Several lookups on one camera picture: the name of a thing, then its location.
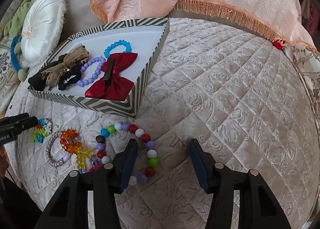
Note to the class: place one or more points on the grey woven bangle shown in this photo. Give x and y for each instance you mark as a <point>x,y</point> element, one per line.
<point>54,156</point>

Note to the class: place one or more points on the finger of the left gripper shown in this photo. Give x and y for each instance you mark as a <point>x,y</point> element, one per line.
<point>12,127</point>

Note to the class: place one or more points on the person's left hand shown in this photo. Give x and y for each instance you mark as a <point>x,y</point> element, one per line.
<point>3,161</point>

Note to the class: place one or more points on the black velvet case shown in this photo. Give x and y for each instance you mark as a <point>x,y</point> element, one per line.
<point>38,82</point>

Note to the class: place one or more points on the striped black white tray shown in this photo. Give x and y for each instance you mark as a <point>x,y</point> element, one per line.
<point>143,36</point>

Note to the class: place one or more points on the floral tapestry pillow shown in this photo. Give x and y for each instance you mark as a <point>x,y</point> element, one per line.
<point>9,77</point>

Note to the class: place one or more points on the quilted pale pink bedspread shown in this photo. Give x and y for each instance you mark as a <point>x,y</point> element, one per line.
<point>241,98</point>

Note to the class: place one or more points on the black scrunchie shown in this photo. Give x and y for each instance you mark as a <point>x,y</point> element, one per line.
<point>69,77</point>

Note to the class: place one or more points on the leopard tan bow clip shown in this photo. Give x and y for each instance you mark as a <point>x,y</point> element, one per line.
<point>75,57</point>

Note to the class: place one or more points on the round white satin cushion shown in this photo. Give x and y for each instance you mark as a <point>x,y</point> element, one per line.
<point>42,29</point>

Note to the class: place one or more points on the hanging clothes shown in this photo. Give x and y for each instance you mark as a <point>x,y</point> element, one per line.
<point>310,17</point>

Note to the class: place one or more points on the red bow hair clip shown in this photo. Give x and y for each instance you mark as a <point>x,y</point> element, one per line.
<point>112,86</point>

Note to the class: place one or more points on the red pompom tassel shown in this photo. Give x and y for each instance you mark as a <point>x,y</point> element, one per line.
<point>279,44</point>

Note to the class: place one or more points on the green blue plush toy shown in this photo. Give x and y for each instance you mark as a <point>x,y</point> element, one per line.
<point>13,30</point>

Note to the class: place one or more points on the floral cream bed cover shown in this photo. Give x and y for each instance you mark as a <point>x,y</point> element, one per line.
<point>306,64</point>

